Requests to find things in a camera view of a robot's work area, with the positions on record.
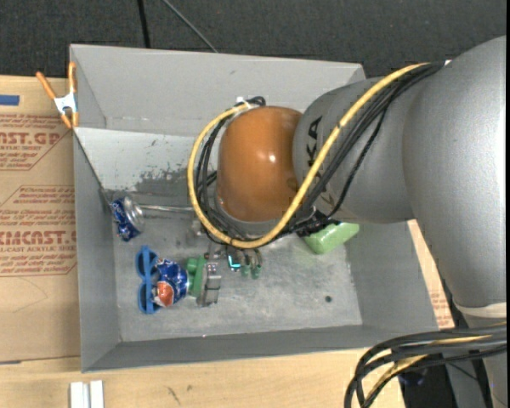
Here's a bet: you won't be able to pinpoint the crushed blue and red can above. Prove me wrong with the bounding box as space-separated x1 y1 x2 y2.
151 257 190 308

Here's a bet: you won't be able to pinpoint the blue sunglasses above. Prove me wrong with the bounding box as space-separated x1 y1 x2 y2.
135 245 163 315

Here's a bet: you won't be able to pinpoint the pale green block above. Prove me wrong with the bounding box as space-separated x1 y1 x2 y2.
302 221 361 255

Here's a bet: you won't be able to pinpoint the grey metal bin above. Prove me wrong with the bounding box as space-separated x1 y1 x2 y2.
69 43 441 373

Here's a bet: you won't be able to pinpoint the crushed blue drink can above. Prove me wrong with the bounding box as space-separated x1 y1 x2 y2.
110 196 146 242

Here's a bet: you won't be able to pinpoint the brown cardboard board, red print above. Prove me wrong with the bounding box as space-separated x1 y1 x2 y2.
0 73 456 365

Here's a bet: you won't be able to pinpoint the green plastic toy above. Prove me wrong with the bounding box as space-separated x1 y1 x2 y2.
185 255 209 298

